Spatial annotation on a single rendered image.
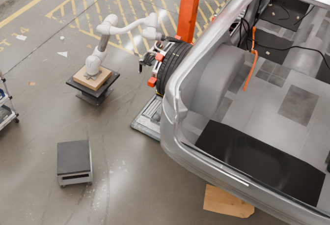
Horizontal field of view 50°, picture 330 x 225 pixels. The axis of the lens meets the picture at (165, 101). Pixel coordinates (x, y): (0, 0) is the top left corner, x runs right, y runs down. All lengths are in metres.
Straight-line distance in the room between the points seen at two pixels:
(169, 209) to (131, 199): 0.43
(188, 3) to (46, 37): 2.69
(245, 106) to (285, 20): 1.98
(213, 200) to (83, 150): 1.54
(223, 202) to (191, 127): 1.06
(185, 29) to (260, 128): 1.46
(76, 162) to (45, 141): 0.75
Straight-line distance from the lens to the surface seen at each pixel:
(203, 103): 3.51
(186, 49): 3.83
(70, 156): 3.96
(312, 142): 3.66
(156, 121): 4.41
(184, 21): 4.14
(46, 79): 5.22
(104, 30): 4.08
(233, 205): 4.14
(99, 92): 4.54
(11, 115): 4.70
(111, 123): 4.60
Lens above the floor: 3.66
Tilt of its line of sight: 49 degrees down
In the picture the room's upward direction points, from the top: 6 degrees clockwise
